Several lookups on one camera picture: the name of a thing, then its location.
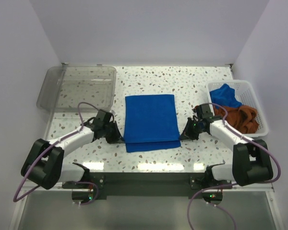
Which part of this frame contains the blue towel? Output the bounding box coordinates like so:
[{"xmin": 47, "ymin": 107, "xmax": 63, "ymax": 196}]
[
  {"xmin": 123, "ymin": 94, "xmax": 181, "ymax": 153},
  {"xmin": 209, "ymin": 84, "xmax": 242, "ymax": 108}
]

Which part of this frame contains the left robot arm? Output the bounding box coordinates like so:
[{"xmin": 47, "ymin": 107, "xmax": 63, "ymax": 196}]
[{"xmin": 21, "ymin": 110, "xmax": 124, "ymax": 190}]

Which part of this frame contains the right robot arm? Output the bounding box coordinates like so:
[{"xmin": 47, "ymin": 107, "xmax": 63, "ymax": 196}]
[{"xmin": 179, "ymin": 103, "xmax": 274, "ymax": 188}]

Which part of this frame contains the brown towel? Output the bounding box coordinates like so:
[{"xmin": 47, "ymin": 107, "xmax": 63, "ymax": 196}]
[{"xmin": 224, "ymin": 105, "xmax": 259, "ymax": 134}]

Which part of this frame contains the white plastic laundry basket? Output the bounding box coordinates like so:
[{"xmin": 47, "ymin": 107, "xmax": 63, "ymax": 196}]
[{"xmin": 205, "ymin": 80, "xmax": 269, "ymax": 138}]

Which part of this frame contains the clear plastic storage bin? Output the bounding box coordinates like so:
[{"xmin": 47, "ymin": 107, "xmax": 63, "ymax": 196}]
[{"xmin": 36, "ymin": 65, "xmax": 117, "ymax": 112}]

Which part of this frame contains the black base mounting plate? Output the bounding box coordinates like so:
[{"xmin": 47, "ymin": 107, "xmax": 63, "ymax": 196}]
[{"xmin": 62, "ymin": 172, "xmax": 233, "ymax": 200}]

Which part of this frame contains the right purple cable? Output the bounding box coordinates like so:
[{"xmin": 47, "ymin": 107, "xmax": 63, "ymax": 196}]
[{"xmin": 187, "ymin": 102, "xmax": 282, "ymax": 230}]

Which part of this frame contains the purple cable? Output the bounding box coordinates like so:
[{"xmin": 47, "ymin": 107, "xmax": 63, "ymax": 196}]
[
  {"xmin": 12, "ymin": 102, "xmax": 99, "ymax": 207},
  {"xmin": 187, "ymin": 102, "xmax": 282, "ymax": 230}
]

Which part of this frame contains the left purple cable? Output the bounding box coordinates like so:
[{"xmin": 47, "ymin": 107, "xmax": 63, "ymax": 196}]
[{"xmin": 12, "ymin": 102, "xmax": 99, "ymax": 207}]

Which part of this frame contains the aluminium rail frame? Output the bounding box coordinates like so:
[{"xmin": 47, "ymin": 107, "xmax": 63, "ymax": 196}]
[{"xmin": 8, "ymin": 153, "xmax": 283, "ymax": 230}]

